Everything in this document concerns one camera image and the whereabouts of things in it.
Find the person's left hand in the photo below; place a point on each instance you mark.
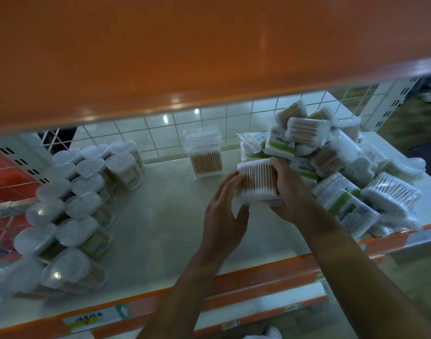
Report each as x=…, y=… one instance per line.
x=222, y=222

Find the pile of cotton swab packs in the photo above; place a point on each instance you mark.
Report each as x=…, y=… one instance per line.
x=342, y=162

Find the white slotted shelf post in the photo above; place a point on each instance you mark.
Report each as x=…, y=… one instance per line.
x=21, y=158

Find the person's right hand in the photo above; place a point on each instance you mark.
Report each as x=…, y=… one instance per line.
x=296, y=201

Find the white slotted end post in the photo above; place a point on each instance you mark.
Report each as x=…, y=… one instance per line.
x=392, y=105

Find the person's left forearm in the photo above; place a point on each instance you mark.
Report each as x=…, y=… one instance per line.
x=183, y=300

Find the white shelf orange rail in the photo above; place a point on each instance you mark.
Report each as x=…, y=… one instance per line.
x=159, y=215

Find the price label green arrow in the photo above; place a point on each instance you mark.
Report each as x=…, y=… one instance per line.
x=95, y=317

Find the white shelf board orange rim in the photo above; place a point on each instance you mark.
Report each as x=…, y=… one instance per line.
x=258, y=307
x=258, y=289
x=166, y=49

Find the person's right forearm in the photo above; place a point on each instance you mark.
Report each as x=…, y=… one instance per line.
x=371, y=278

